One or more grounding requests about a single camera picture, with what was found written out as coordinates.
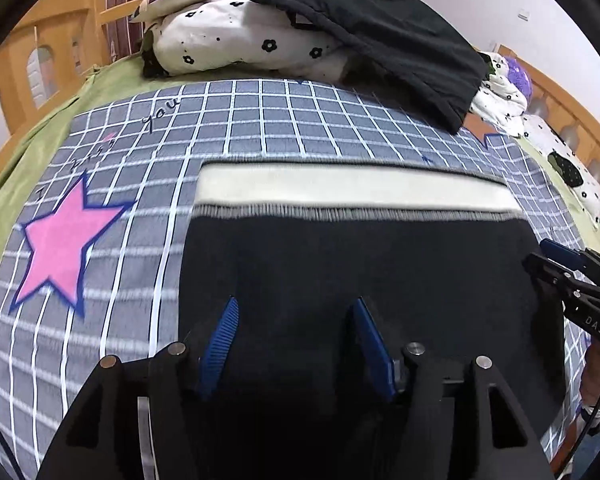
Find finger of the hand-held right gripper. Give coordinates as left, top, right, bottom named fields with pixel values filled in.
left=539, top=238, right=588, bottom=273
left=522, top=254, right=582, bottom=302

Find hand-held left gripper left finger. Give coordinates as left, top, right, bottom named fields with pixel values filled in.
left=36, top=296, right=241, bottom=480

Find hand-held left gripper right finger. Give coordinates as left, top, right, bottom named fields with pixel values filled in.
left=347, top=297, right=556, bottom=480

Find black pants with white waistband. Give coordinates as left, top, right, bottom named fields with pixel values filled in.
left=177, top=160, right=568, bottom=480

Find white floral bedding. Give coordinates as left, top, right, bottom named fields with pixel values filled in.
left=470, top=52, right=600, bottom=231

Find purple plush toy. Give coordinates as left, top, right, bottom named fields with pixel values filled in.
left=500, top=56, right=533, bottom=101

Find grey plaid blanket pink star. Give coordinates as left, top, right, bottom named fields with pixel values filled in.
left=0, top=79, right=600, bottom=480

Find green bed sheet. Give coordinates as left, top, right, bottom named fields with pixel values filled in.
left=0, top=57, right=600, bottom=281

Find black jacket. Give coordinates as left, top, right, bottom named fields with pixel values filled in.
left=247, top=0, right=488, bottom=135

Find white floral quilt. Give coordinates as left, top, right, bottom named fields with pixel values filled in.
left=142, top=0, right=353, bottom=81

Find black cable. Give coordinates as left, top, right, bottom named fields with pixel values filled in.
left=0, top=390, right=26, bottom=480

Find wooden bed frame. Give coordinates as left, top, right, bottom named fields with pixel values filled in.
left=0, top=0, right=600, bottom=196

